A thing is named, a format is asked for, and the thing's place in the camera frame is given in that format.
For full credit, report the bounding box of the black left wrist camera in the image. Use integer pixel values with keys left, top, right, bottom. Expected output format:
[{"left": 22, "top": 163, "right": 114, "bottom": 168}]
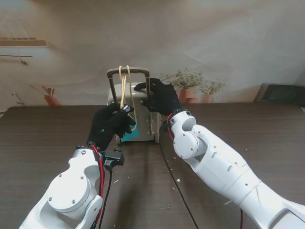
[{"left": 103, "top": 148, "right": 126, "bottom": 170}]

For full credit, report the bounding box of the printed backdrop cloth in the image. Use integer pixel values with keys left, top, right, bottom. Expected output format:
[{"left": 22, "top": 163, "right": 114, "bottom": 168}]
[{"left": 0, "top": 0, "right": 305, "bottom": 113}]

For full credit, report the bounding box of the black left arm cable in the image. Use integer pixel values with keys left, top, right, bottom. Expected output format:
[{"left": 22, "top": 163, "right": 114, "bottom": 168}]
[{"left": 98, "top": 168, "right": 114, "bottom": 229}]

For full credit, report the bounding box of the cream twisted string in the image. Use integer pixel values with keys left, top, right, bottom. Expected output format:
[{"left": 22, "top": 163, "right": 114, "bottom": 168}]
[{"left": 118, "top": 65, "right": 138, "bottom": 132}]

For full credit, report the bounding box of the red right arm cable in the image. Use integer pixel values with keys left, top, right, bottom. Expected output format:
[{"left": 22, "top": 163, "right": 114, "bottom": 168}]
[{"left": 166, "top": 114, "right": 245, "bottom": 229}]

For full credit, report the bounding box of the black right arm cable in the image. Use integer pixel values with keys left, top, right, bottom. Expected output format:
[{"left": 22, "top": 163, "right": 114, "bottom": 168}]
[{"left": 160, "top": 140, "right": 200, "bottom": 229}]

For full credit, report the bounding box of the small beige suitcase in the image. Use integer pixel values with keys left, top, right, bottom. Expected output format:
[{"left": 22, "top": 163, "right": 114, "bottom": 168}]
[{"left": 106, "top": 68, "right": 165, "bottom": 145}]

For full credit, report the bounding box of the teal luggage tag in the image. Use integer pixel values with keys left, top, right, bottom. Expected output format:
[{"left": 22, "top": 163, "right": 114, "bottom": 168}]
[{"left": 120, "top": 130, "right": 140, "bottom": 143}]

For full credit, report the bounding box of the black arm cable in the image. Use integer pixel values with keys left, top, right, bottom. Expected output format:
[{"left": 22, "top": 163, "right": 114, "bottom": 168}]
[
  {"left": 160, "top": 140, "right": 200, "bottom": 229},
  {"left": 98, "top": 168, "right": 114, "bottom": 229}
]

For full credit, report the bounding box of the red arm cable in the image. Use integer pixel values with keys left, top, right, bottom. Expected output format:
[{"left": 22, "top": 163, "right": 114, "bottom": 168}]
[
  {"left": 166, "top": 114, "right": 245, "bottom": 229},
  {"left": 90, "top": 144, "right": 107, "bottom": 229}
]

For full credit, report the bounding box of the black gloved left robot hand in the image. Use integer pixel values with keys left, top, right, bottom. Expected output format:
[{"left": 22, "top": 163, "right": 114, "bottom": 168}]
[{"left": 87, "top": 103, "right": 137, "bottom": 151}]

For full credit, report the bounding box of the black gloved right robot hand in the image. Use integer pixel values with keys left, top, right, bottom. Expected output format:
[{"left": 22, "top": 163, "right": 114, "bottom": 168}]
[{"left": 133, "top": 78, "right": 182, "bottom": 117}]

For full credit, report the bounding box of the red left arm cable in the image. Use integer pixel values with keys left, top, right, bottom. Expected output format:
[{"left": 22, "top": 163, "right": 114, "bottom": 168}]
[{"left": 90, "top": 144, "right": 107, "bottom": 229}]

